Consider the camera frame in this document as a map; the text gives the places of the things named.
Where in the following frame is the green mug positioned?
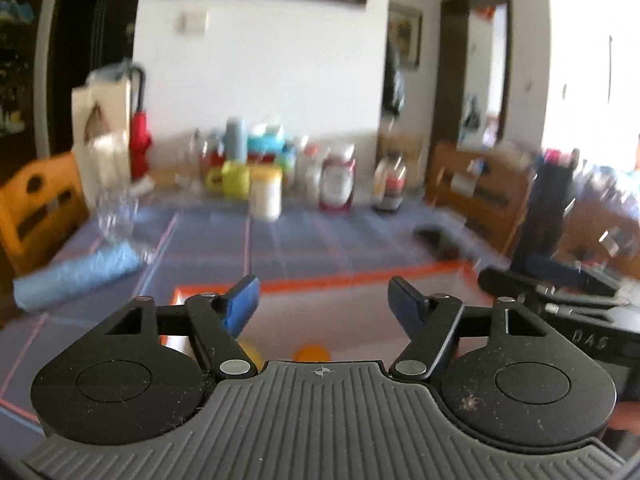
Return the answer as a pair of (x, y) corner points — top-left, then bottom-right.
(205, 160), (251, 199)

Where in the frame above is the teal food container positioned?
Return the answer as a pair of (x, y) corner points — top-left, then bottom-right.
(247, 134), (289, 164)

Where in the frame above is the small framed picture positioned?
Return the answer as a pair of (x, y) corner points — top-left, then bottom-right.
(388, 2), (424, 72)

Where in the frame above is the black thermos flask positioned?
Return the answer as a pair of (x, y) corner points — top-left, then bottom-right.
(509, 161), (574, 274)

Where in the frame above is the dark wooden shelf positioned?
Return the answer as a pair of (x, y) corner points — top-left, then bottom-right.
(0, 0), (48, 181)

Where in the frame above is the blue folded umbrella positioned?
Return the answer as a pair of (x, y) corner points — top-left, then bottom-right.
(12, 241), (144, 312)

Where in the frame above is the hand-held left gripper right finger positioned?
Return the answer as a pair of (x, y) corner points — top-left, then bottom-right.
(388, 275), (557, 381)

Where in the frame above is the brown cardboard box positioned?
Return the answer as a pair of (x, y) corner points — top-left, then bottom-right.
(377, 131), (424, 192)

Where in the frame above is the blue checked tablecloth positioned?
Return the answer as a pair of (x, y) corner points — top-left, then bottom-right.
(0, 199), (531, 458)

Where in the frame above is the tall light blue cup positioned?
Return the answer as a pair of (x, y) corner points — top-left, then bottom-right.
(224, 117), (247, 164)

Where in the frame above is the yellow lemon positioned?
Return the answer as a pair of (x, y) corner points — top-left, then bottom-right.
(237, 338), (265, 369)

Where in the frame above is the dark hanging jacket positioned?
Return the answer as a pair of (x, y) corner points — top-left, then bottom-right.
(382, 44), (406, 117)

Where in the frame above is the red-labelled supplement bottle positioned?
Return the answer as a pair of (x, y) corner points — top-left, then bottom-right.
(319, 144), (357, 212)

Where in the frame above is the orange cardboard box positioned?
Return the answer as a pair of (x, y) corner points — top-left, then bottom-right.
(171, 264), (482, 363)

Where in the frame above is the dark glass bottle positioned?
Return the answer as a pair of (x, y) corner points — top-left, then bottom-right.
(373, 155), (407, 213)

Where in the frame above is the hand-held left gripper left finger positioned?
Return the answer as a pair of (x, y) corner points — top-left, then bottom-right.
(89, 275), (262, 382)

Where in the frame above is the red umbrella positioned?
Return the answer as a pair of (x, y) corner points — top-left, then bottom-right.
(128, 66), (154, 182)

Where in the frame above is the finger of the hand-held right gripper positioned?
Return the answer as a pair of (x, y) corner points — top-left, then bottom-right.
(477, 266), (630, 319)
(526, 254), (622, 297)

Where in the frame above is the clear glass jar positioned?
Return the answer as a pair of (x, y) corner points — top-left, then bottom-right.
(94, 189), (141, 247)

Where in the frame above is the wooden chair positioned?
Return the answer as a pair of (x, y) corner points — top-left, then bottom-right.
(424, 141), (536, 257)
(0, 151), (90, 277)

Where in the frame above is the white wall switch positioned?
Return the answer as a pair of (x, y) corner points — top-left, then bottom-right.
(178, 11), (209, 35)

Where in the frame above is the white yellow-lidded container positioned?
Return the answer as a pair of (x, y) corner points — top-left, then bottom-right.
(248, 167), (284, 223)

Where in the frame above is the white paper bag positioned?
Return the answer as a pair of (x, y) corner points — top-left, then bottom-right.
(70, 79), (134, 202)

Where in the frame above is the large orange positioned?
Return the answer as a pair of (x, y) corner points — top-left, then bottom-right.
(292, 343), (332, 362)

